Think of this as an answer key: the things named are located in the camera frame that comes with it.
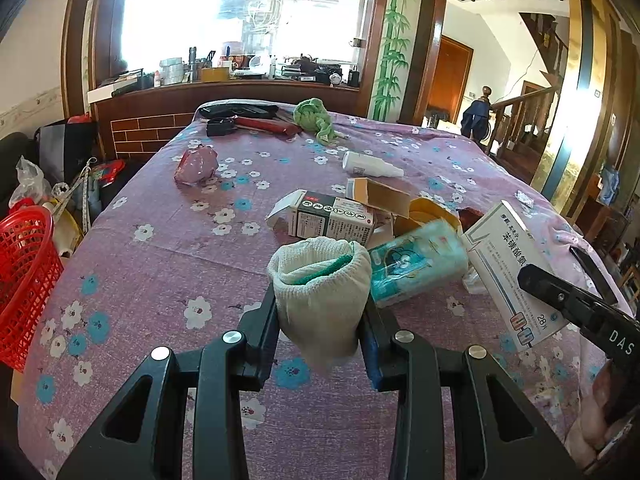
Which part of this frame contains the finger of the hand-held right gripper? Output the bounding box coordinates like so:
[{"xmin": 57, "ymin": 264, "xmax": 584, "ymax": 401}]
[
  {"xmin": 569, "ymin": 244, "xmax": 621, "ymax": 307},
  {"xmin": 517, "ymin": 262, "xmax": 586, "ymax": 333}
]

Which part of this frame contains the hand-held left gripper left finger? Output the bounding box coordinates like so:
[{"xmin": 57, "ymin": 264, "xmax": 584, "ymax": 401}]
[{"xmin": 57, "ymin": 282, "xmax": 281, "ymax": 480}]

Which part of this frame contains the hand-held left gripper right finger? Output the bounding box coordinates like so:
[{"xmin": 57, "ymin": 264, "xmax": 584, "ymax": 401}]
[{"xmin": 361, "ymin": 300, "xmax": 583, "ymax": 480}]

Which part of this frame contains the white blue-print medicine box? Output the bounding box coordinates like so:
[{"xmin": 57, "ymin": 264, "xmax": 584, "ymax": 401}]
[{"xmin": 462, "ymin": 200, "xmax": 571, "ymax": 353}]

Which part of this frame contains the white knitted sock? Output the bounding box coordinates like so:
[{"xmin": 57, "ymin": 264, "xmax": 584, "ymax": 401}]
[{"xmin": 266, "ymin": 236, "xmax": 373, "ymax": 373}]

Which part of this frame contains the grey medicine box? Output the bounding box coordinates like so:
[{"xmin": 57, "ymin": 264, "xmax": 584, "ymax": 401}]
[{"xmin": 265, "ymin": 189, "xmax": 376, "ymax": 250}]

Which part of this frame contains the yellow tape roll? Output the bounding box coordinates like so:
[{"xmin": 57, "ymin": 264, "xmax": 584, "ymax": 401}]
[{"xmin": 407, "ymin": 197, "xmax": 462, "ymax": 233}]

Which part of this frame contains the red plastic basket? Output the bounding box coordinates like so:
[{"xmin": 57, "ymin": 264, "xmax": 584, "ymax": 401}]
[{"xmin": 0, "ymin": 205, "xmax": 65, "ymax": 373}]

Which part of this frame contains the person's right hand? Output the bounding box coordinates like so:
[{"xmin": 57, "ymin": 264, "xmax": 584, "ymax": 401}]
[{"xmin": 564, "ymin": 360, "xmax": 618, "ymax": 476}]

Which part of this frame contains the teal tissue pack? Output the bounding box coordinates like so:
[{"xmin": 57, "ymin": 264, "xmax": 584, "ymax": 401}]
[{"xmin": 368, "ymin": 218, "xmax": 469, "ymax": 309}]

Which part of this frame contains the purple floral bedsheet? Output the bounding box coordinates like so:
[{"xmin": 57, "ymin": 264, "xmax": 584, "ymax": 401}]
[{"xmin": 15, "ymin": 100, "xmax": 626, "ymax": 480}]

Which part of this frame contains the small open brown carton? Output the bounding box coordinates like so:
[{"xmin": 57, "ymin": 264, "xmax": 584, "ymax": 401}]
[{"xmin": 346, "ymin": 177, "xmax": 412, "ymax": 219}]

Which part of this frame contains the wooden stair railing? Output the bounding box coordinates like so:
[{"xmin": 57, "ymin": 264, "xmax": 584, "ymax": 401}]
[{"xmin": 482, "ymin": 80, "xmax": 556, "ymax": 161}]

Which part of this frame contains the pink plastic wrapper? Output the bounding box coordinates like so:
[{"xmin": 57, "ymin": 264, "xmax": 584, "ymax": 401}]
[{"xmin": 174, "ymin": 144, "xmax": 218, "ymax": 186}]

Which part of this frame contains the dark blue jacket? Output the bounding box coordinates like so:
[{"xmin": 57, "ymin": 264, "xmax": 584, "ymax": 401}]
[{"xmin": 460, "ymin": 99, "xmax": 491, "ymax": 138}]

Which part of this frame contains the white plastic spray bottle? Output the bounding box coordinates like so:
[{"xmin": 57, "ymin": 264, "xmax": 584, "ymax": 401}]
[{"xmin": 342, "ymin": 151, "xmax": 405, "ymax": 179}]

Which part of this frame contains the green crumpled cloth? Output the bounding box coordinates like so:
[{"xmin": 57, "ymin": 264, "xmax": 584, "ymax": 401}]
[{"xmin": 292, "ymin": 98, "xmax": 337, "ymax": 145}]

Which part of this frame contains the red printed package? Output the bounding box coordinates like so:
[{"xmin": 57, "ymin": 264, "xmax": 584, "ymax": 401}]
[{"xmin": 92, "ymin": 159, "xmax": 126, "ymax": 186}]

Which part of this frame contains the long black flat case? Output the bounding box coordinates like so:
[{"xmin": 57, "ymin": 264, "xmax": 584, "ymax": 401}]
[{"xmin": 198, "ymin": 102, "xmax": 279, "ymax": 120}]

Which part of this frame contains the brown wooden door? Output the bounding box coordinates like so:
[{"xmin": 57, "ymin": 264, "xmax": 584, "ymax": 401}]
[{"xmin": 427, "ymin": 35, "xmax": 474, "ymax": 126}]

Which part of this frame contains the wooden brick-pattern headboard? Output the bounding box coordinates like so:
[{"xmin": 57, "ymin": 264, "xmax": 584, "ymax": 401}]
[{"xmin": 90, "ymin": 80, "xmax": 371, "ymax": 161}]

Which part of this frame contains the black bag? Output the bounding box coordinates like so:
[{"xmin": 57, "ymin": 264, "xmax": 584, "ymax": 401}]
[{"xmin": 37, "ymin": 120, "xmax": 98, "ymax": 183}]

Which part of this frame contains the clear plastic bag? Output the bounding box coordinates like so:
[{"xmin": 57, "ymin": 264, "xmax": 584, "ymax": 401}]
[{"xmin": 9, "ymin": 156, "xmax": 53, "ymax": 208}]

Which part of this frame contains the small black strapped pouch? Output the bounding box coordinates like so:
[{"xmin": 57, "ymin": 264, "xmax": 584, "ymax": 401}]
[{"xmin": 206, "ymin": 116, "xmax": 240, "ymax": 137}]

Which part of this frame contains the green bamboo wall painting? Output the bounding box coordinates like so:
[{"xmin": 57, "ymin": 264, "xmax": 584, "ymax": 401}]
[{"xmin": 372, "ymin": 0, "xmax": 418, "ymax": 121}]

